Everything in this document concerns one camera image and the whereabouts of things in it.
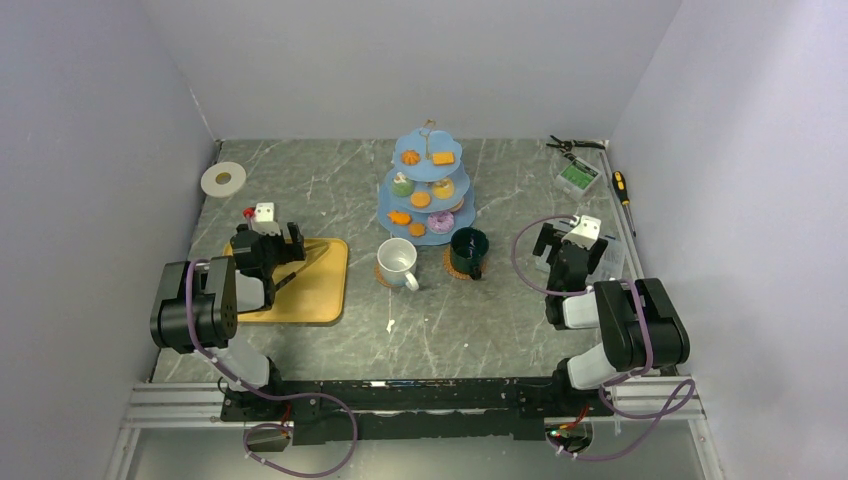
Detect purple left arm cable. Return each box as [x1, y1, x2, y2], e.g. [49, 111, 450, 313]
[185, 258, 359, 480]

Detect orange flower cookie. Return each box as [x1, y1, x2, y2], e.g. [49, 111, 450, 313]
[408, 222, 427, 238]

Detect green cupcake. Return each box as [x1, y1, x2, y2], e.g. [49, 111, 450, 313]
[389, 172, 416, 198]

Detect black pliers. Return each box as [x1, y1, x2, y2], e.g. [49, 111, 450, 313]
[545, 135, 607, 157]

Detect square cracker biscuit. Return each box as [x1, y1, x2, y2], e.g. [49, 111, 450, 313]
[432, 151, 456, 166]

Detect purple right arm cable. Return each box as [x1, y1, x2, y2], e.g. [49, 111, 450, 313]
[511, 213, 697, 463]

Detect purple sprinkled donut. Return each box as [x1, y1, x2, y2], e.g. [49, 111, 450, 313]
[427, 210, 455, 235]

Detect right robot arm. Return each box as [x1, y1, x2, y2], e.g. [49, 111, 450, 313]
[532, 219, 691, 415]

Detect white and blue mug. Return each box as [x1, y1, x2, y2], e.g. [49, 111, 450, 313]
[377, 238, 420, 291]

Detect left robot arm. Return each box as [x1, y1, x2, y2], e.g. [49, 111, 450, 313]
[150, 222, 307, 420]

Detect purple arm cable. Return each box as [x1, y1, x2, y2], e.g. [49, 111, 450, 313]
[511, 213, 697, 463]
[185, 258, 359, 480]

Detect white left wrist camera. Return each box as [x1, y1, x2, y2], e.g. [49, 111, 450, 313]
[251, 202, 282, 236]

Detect yellow cupcake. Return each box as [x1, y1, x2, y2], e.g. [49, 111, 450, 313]
[430, 177, 455, 200]

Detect green and white box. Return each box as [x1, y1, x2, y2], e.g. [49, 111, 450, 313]
[554, 155, 602, 201]

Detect black metal serving tongs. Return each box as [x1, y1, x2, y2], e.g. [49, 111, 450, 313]
[275, 241, 330, 292]

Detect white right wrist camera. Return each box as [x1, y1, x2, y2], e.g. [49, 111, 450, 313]
[564, 215, 601, 250]

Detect woven rattan coaster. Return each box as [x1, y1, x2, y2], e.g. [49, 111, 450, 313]
[374, 264, 397, 288]
[443, 249, 488, 281]

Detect yellow black screwdriver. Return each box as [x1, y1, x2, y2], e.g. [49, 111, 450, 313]
[611, 170, 637, 238]

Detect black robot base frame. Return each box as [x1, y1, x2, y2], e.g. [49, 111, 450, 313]
[220, 371, 612, 446]

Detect orange fish cookie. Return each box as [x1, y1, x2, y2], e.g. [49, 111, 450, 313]
[387, 210, 412, 226]

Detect orange striped round cookie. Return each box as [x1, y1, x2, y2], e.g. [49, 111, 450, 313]
[400, 150, 421, 166]

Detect round brown cookie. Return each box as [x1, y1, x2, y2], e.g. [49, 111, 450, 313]
[409, 191, 432, 209]

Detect clear plastic compartment box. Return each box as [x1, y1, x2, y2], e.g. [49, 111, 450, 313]
[534, 219, 626, 283]

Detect blue three-tier cake stand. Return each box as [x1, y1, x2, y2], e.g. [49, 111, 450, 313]
[377, 120, 476, 247]

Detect white tape roll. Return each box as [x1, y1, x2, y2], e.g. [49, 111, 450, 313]
[200, 162, 247, 198]

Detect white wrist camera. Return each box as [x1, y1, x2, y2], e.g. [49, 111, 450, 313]
[251, 202, 282, 236]
[564, 215, 601, 250]

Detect yellow serving tray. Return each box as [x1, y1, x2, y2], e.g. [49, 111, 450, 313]
[238, 238, 349, 324]

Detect dark green mug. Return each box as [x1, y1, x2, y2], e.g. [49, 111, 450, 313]
[449, 227, 490, 281]

